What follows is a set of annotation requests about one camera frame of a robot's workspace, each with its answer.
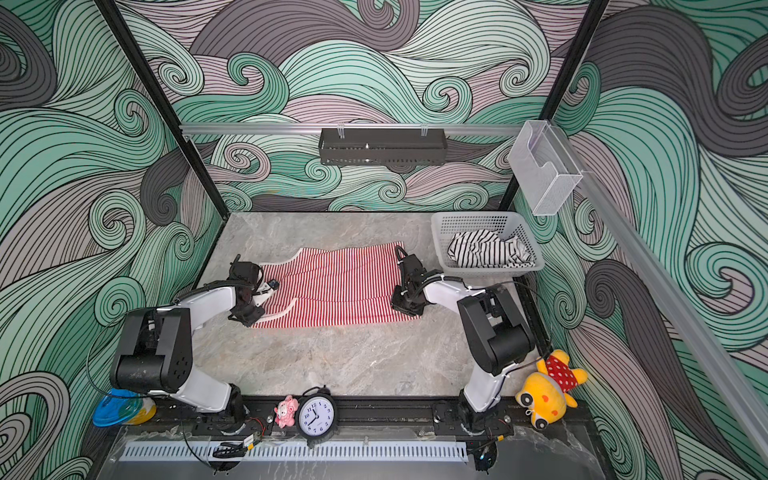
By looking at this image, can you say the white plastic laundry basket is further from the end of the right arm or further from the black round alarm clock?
the black round alarm clock

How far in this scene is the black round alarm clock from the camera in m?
0.70

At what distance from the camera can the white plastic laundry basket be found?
0.99 metres

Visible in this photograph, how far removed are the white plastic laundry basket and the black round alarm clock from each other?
0.52 m
